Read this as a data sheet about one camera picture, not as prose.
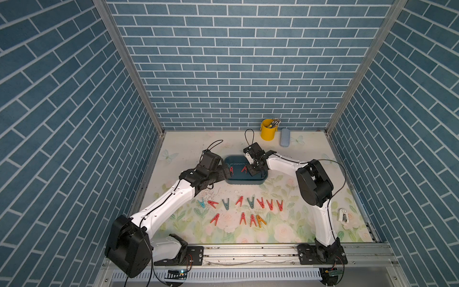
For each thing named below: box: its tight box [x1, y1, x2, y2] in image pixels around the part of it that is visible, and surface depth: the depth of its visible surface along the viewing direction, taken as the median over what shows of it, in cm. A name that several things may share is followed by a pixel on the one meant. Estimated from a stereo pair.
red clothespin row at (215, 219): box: [210, 213, 220, 227], surface depth 86 cm
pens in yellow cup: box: [268, 117, 282, 129], surface depth 106 cm
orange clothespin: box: [255, 214, 267, 228], surface depth 84 cm
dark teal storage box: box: [224, 154, 269, 185], surface depth 98 cm
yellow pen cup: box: [260, 118, 278, 142], surface depth 117 cm
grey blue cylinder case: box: [279, 127, 291, 148], surface depth 118 cm
